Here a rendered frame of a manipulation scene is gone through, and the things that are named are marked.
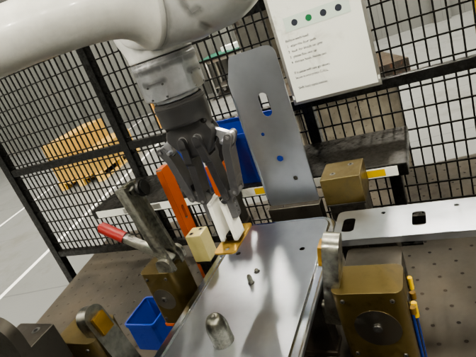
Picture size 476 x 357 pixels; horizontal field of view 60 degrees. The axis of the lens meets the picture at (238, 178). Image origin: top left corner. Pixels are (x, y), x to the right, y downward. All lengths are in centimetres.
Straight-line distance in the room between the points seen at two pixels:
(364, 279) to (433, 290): 51
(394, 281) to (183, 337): 32
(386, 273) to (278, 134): 39
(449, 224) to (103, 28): 58
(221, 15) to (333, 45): 70
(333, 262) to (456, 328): 49
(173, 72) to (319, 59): 59
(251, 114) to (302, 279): 36
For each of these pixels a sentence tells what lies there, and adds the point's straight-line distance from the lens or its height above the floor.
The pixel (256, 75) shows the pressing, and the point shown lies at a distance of 83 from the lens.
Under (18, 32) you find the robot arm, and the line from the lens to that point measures 40.
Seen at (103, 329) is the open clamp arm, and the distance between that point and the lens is 65.
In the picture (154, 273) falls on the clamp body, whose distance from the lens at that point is 76.
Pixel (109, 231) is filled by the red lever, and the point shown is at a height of 113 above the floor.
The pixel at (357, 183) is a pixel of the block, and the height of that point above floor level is 104.
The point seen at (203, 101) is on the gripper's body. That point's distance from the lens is 58.
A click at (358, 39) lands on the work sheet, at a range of 106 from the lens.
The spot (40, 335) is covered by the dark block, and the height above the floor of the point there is 112.
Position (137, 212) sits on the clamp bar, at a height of 117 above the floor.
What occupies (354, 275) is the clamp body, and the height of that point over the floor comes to 105.
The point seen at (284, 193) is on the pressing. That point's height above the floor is 103.
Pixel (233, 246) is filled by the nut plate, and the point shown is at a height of 109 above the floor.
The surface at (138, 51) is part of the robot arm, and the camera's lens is 55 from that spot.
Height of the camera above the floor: 140
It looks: 20 degrees down
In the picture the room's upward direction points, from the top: 20 degrees counter-clockwise
